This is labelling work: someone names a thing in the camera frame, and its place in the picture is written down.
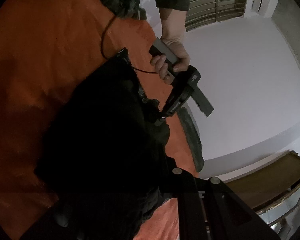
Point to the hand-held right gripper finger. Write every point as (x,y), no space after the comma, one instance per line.
(187,187)

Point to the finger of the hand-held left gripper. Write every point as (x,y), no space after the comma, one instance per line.
(161,120)

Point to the plain black garment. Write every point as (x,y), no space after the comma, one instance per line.
(102,135)

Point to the person's left forearm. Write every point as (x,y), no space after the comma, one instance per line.
(172,17)

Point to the person's left hand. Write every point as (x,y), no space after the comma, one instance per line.
(182,55)

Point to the dark grey folded blanket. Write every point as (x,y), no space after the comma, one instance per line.
(190,135)

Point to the wooden door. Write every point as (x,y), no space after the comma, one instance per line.
(265,180)

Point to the barred window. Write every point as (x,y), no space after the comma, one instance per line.
(215,7)

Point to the orange blanket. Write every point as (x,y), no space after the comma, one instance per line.
(40,67)

